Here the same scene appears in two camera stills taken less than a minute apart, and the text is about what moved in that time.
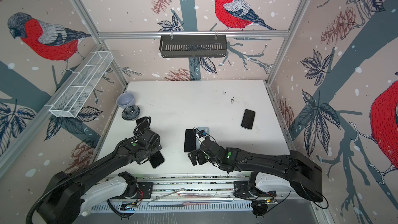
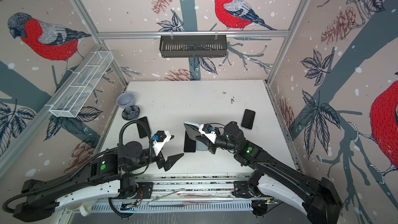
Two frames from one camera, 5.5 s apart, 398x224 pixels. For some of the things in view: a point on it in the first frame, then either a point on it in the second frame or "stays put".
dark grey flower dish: x=130 y=113 stays put
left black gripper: x=156 y=147 to x=170 y=162
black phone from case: x=189 y=141 stays put
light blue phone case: x=199 y=128 to x=193 y=130
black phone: x=248 y=119 stays put
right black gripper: x=200 y=152 to x=204 y=139
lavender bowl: x=125 y=100 stays put
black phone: x=142 y=123 stays put
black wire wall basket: x=190 y=45 stays put
